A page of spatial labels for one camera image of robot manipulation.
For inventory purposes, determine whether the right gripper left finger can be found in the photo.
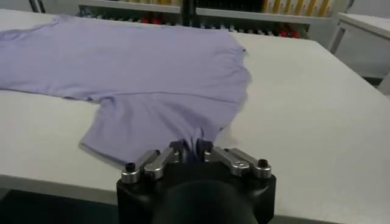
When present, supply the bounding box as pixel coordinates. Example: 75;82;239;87
121;139;190;184

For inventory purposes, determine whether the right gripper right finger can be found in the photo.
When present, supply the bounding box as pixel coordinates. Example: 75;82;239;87
196;138;272;180

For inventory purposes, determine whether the lavender purple t-shirt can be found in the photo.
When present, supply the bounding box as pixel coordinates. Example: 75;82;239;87
0;15;252;169

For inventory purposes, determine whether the beverage display cabinet with bottles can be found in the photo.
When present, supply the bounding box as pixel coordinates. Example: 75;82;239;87
77;0;184;27
182;0;336;40

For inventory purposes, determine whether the white side table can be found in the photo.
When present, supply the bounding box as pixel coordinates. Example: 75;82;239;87
327;12;390;96

